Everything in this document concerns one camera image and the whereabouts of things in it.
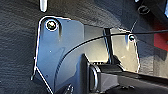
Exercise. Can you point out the white furniture leg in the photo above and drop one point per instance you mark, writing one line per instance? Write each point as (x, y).
(43, 5)

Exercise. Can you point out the grey robot torso limb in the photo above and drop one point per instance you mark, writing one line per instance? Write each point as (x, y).
(133, 83)

